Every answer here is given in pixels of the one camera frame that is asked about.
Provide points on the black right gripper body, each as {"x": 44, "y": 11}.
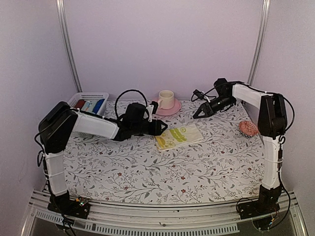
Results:
{"x": 225, "y": 102}

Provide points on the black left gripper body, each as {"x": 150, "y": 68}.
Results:
{"x": 139, "y": 129}

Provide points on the yellow patterned towel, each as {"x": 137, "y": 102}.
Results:
{"x": 178, "y": 137}

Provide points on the white plastic basket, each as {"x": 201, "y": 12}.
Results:
{"x": 90, "y": 96}

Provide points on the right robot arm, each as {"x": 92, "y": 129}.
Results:
{"x": 272, "y": 124}

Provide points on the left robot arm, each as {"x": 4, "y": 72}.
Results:
{"x": 64, "y": 123}

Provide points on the cream ceramic mug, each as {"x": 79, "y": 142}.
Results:
{"x": 165, "y": 99}

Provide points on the pink plate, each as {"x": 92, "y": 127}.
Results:
{"x": 169, "y": 112}

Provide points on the light blue rolled towel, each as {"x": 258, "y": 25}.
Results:
{"x": 88, "y": 106}

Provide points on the dark red rolled towel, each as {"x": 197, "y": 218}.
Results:
{"x": 80, "y": 103}

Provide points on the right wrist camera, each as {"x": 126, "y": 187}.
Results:
{"x": 197, "y": 95}

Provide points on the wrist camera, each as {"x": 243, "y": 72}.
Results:
{"x": 197, "y": 95}
{"x": 152, "y": 108}

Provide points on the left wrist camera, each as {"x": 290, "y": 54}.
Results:
{"x": 152, "y": 108}

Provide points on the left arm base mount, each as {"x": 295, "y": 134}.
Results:
{"x": 64, "y": 205}

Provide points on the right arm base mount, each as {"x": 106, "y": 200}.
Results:
{"x": 248, "y": 208}

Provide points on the right aluminium frame post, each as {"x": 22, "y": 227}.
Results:
{"x": 259, "y": 43}

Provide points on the aluminium frame post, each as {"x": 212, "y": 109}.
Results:
{"x": 67, "y": 44}
{"x": 259, "y": 43}

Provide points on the front aluminium rail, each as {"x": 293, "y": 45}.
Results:
{"x": 213, "y": 219}

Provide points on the left aluminium frame post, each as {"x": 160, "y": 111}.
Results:
{"x": 67, "y": 44}

